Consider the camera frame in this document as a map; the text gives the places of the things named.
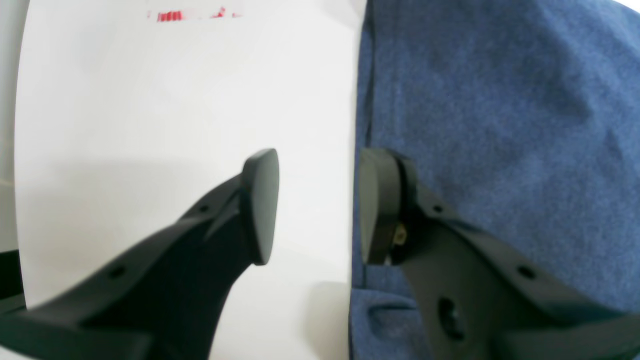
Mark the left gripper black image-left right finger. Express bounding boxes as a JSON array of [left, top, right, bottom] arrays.
[[358, 148, 639, 360]]

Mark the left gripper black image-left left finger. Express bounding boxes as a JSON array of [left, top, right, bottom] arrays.
[[1, 148, 280, 360]]

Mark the dark blue T-shirt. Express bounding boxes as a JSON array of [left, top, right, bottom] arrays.
[[348, 0, 640, 360]]

